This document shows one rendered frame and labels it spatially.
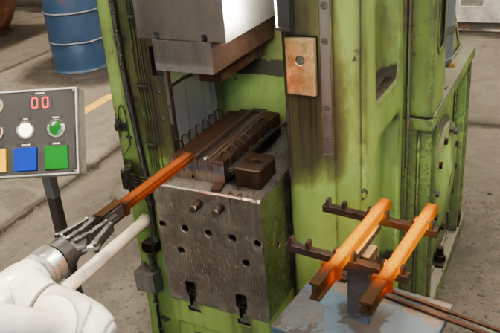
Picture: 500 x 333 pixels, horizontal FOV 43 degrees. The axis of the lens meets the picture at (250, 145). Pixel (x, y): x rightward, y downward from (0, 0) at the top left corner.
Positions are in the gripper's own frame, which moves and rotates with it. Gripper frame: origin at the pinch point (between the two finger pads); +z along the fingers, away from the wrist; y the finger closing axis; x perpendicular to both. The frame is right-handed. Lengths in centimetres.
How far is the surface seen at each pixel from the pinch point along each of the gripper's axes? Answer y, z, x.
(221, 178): 6.4, 43.9, -11.4
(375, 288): 66, 4, -8
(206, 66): 6, 44, 25
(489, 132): 55, 315, -108
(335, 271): 56, 8, -9
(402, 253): 68, 19, -8
